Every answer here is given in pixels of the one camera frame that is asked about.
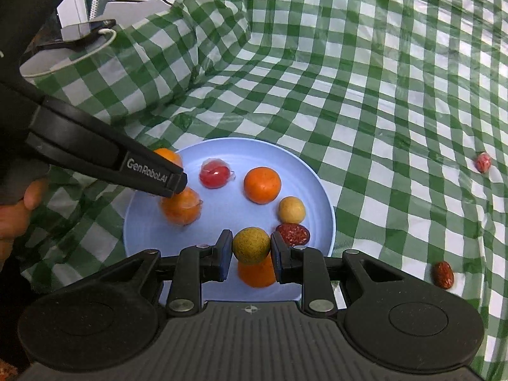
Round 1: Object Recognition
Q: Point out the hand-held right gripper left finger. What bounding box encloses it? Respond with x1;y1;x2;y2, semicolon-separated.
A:
93;229;233;317

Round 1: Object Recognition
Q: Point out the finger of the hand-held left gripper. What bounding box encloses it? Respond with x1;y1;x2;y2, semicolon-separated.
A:
118;148;188;199

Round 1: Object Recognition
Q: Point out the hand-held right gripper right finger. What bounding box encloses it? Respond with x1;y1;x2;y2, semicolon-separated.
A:
270;231;409;316

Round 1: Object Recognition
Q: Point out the plastic-wrapped orange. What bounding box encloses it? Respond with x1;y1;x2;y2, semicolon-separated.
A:
160;187;204;227

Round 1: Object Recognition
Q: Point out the orange mandarin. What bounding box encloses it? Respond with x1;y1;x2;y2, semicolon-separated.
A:
237;255;278;289
153;148;184;172
243;166;282;205

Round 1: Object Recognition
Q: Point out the yellow-green round fruit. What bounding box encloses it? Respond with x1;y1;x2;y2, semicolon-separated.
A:
232;227;272;266

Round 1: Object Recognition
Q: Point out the dark red date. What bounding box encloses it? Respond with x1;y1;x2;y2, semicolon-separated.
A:
275;223;310;247
432;261;454;290

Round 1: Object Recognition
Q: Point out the red fruit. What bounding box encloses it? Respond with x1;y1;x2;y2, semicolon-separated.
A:
475;151;493;173
198;158;236;189

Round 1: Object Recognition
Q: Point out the yellow round fruit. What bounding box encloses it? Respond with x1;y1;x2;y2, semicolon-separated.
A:
278;196;306;224

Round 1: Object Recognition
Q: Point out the blue plate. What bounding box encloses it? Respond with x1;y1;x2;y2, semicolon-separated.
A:
123;137;335;306

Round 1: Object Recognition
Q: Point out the person's left hand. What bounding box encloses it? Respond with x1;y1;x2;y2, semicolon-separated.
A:
0;178;51;272

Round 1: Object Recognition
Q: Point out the green checked tablecloth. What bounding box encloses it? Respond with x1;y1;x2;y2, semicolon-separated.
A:
16;0;508;381

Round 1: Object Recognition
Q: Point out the white charging cable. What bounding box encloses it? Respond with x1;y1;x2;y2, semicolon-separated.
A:
20;28;117;79

